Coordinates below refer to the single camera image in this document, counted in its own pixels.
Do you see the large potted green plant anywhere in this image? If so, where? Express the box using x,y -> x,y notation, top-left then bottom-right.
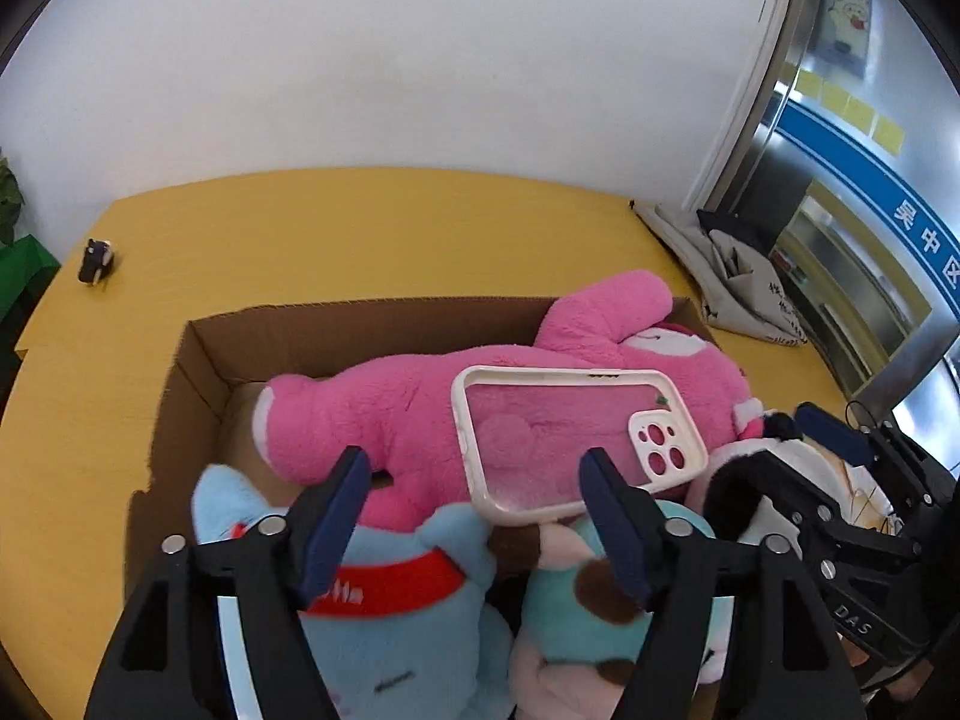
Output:
0,157 -> 25,245

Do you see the pink plush bear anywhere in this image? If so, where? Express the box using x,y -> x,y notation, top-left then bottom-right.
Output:
251,270 -> 766,526

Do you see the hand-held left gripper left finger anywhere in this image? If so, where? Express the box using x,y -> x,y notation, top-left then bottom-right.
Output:
84,446 -> 372,720

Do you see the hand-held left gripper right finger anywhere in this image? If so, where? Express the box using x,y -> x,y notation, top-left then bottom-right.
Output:
577,446 -> 863,720

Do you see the grey cloth bag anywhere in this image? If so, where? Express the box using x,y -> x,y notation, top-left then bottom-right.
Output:
634,201 -> 809,347

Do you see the clear white phone case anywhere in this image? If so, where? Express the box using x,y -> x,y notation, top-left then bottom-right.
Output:
450,365 -> 710,526

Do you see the cardboard box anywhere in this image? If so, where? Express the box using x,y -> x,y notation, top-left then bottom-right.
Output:
124,296 -> 725,616

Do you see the light blue plush bear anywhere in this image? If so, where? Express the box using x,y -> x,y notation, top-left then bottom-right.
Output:
191,463 -> 515,720

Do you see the small black toy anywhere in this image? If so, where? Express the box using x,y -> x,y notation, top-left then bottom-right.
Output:
79,238 -> 115,286

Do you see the blue banner strip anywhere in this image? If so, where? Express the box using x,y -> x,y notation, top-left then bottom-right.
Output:
776,101 -> 960,316

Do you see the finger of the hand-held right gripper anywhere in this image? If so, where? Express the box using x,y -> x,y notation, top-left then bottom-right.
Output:
761,469 -> 920,578
793,401 -> 938,511

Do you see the cartoon door poster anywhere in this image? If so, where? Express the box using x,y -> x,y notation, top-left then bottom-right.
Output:
821,0 -> 875,76

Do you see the black and white plush toy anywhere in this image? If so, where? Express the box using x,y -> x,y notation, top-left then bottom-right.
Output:
686,411 -> 856,545

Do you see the teal brown-spotted plush toy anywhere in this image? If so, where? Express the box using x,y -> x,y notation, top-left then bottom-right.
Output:
487,499 -> 732,720

